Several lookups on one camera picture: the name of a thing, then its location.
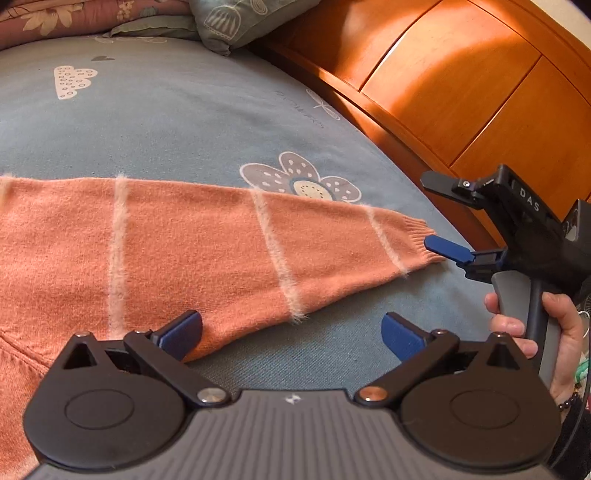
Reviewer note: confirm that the person's right forearm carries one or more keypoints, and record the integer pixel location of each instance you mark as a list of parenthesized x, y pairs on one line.
[(577, 443)]

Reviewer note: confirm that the flat grey-green pillow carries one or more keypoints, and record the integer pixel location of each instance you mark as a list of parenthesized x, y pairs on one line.
[(152, 30)]

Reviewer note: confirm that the person's right hand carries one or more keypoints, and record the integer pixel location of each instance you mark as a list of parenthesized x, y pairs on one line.
[(568, 341)]

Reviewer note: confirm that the blue printed pillow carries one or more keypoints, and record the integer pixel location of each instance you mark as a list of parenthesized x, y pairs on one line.
[(249, 18)]

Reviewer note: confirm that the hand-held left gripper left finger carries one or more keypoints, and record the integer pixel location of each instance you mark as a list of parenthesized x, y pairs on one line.
[(182, 334)]

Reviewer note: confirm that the orange striped sweater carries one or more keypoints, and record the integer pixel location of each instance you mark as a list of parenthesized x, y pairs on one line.
[(184, 254)]

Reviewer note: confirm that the folded pink floral quilt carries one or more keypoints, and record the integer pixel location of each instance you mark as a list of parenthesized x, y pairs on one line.
[(69, 18)]

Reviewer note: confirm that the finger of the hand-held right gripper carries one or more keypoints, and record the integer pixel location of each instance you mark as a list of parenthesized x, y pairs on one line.
[(443, 247), (455, 187)]

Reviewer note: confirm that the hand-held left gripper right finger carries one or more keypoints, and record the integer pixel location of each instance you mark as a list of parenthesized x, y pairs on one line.
[(401, 339)]

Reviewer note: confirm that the wooden headboard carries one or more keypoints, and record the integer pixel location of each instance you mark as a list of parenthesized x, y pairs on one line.
[(438, 69)]

